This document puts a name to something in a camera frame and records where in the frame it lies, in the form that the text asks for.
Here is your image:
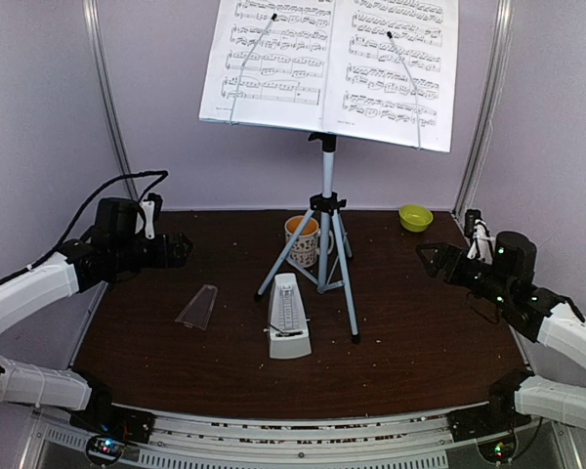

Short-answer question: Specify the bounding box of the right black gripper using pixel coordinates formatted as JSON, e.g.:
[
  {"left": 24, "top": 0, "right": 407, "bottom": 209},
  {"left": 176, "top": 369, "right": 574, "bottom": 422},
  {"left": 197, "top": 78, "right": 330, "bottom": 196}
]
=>
[{"left": 415, "top": 242, "right": 512, "bottom": 308}]

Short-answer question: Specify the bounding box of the clear metronome front cover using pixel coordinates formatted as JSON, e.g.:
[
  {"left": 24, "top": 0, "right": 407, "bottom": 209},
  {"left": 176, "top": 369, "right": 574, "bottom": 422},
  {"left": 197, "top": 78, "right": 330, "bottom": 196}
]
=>
[{"left": 175, "top": 284, "right": 218, "bottom": 330}]

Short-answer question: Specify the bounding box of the white metronome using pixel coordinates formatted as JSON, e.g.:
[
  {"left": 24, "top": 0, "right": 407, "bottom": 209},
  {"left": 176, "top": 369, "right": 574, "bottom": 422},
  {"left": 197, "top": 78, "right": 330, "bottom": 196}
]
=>
[{"left": 266, "top": 273, "right": 312, "bottom": 360}]

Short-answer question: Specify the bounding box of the sheet music page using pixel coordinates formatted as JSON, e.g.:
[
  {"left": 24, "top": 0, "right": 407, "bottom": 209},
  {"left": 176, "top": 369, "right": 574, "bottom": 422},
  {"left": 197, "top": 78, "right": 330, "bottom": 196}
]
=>
[
  {"left": 322, "top": 0, "right": 459, "bottom": 152},
  {"left": 199, "top": 0, "right": 336, "bottom": 131}
]

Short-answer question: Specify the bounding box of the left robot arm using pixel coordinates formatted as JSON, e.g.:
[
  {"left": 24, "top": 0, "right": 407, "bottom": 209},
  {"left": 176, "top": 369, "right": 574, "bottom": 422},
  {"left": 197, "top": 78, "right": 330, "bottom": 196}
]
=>
[{"left": 0, "top": 193, "right": 193, "bottom": 434}]

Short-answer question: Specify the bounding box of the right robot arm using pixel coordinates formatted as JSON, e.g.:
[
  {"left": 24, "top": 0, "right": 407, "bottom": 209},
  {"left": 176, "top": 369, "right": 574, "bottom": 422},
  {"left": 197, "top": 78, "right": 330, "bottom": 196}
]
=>
[{"left": 416, "top": 231, "right": 586, "bottom": 432}]

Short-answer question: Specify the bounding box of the green bowl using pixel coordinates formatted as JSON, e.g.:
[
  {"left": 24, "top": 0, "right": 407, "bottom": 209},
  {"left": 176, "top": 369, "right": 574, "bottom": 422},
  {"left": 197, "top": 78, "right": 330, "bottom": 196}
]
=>
[{"left": 398, "top": 204, "right": 434, "bottom": 233}]

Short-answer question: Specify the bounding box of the white tripod stand pole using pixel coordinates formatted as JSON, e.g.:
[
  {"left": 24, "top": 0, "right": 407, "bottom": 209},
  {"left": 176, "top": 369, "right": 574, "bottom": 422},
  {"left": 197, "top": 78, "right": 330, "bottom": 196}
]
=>
[{"left": 254, "top": 132, "right": 360, "bottom": 344}]

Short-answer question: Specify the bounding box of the yellow patterned mug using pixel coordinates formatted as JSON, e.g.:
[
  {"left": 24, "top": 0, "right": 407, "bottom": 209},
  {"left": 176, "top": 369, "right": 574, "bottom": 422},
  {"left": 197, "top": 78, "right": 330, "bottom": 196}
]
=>
[{"left": 284, "top": 215, "right": 321, "bottom": 269}]

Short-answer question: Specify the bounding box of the white perforated music stand desk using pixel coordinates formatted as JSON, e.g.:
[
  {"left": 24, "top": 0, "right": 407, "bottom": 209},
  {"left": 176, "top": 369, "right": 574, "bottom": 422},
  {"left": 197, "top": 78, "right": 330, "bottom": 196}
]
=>
[{"left": 198, "top": 0, "right": 461, "bottom": 155}]

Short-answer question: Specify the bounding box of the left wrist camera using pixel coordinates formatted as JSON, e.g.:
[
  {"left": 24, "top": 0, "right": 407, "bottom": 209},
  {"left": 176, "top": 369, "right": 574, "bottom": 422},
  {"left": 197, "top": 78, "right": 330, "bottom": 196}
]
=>
[{"left": 135, "top": 192, "right": 163, "bottom": 240}]

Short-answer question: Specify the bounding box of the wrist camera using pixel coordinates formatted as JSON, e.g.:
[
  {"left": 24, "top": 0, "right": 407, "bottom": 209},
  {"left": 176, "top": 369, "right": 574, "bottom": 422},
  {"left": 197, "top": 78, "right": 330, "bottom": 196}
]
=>
[
  {"left": 464, "top": 209, "right": 495, "bottom": 264},
  {"left": 135, "top": 192, "right": 163, "bottom": 240}
]

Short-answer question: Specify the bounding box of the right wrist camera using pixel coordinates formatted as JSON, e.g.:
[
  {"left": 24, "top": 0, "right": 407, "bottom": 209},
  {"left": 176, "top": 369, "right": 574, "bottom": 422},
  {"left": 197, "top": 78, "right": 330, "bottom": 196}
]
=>
[{"left": 464, "top": 209, "right": 495, "bottom": 264}]

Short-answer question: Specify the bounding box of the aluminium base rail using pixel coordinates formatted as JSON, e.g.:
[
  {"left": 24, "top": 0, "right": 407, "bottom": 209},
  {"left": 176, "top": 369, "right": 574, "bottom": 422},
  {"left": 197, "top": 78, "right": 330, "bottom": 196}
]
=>
[{"left": 28, "top": 385, "right": 577, "bottom": 469}]

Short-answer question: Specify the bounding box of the right wire page holder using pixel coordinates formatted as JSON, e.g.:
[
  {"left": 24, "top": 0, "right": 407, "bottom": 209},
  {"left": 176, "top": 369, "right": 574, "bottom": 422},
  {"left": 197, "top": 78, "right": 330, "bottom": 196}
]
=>
[{"left": 385, "top": 30, "right": 424, "bottom": 150}]

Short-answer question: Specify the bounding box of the wire page holder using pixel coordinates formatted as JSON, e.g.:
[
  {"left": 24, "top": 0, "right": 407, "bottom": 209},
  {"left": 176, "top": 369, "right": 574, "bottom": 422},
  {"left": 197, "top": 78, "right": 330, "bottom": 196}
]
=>
[
  {"left": 227, "top": 13, "right": 279, "bottom": 123},
  {"left": 385, "top": 30, "right": 424, "bottom": 150}
]

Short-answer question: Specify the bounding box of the left wire page holder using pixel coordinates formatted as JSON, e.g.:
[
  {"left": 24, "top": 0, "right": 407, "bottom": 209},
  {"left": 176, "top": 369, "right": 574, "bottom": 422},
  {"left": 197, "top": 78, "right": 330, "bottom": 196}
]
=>
[{"left": 227, "top": 13, "right": 279, "bottom": 123}]

